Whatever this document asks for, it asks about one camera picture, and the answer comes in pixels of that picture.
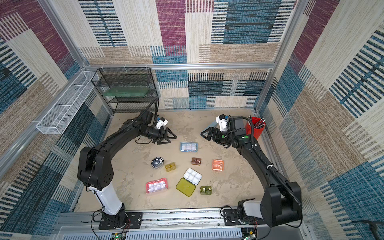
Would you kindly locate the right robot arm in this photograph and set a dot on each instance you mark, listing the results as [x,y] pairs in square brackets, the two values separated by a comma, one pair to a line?
[282,200]

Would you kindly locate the yellow two-compartment pillbox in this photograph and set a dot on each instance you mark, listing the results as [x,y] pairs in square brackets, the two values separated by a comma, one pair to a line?
[170,167]

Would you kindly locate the white pillbox with green lid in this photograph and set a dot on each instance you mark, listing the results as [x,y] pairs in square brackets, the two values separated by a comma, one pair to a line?
[188,182]

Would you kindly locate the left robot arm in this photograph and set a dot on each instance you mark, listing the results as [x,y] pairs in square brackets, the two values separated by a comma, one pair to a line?
[96,172]

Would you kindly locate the black wire mesh shelf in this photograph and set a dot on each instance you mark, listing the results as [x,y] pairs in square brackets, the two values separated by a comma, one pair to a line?
[107,78]

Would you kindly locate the orange pillbox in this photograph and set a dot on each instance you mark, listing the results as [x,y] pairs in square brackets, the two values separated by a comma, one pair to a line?
[218,165]

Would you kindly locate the pink pillbox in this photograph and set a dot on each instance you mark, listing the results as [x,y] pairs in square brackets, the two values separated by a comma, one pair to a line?
[156,186]

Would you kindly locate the red pen cup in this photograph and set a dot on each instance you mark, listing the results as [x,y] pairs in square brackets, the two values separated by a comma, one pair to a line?
[259,126]

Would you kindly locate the round dark blue pillbox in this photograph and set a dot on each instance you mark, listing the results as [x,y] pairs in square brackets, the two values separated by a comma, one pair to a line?
[157,162]

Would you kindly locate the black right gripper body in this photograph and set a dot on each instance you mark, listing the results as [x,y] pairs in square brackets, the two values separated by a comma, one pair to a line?
[215,134]

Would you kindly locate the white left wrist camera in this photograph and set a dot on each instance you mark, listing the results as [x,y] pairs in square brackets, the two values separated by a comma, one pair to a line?
[161,122]

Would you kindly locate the white wire mesh basket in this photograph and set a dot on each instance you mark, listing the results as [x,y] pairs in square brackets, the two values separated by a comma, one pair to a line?
[63,111]

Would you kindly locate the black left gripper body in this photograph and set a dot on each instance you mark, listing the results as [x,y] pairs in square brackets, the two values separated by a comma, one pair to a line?
[157,134]

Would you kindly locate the small green two-compartment pillbox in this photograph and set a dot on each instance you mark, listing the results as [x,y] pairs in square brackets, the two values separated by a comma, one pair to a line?
[205,190]

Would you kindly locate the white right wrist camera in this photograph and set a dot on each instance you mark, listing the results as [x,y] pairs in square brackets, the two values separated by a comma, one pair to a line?
[222,121]

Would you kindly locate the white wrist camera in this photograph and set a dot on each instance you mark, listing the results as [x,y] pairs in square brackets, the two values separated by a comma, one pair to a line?
[222,121]
[161,122]

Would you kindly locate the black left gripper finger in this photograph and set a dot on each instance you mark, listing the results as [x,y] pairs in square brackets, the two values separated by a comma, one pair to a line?
[163,141]
[169,135]

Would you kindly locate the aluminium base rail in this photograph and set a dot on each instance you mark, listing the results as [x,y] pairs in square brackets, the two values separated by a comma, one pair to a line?
[175,224]

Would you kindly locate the light blue stapler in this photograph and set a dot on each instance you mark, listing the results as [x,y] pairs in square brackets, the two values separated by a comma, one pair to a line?
[207,132]

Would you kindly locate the blue six-compartment pillbox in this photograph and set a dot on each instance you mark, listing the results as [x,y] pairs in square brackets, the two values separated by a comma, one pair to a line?
[189,147]

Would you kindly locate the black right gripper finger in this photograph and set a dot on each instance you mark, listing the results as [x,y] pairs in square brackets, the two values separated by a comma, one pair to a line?
[216,137]
[209,137]

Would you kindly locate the maroon two-compartment pillbox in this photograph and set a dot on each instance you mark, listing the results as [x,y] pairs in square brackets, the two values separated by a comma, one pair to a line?
[196,161]

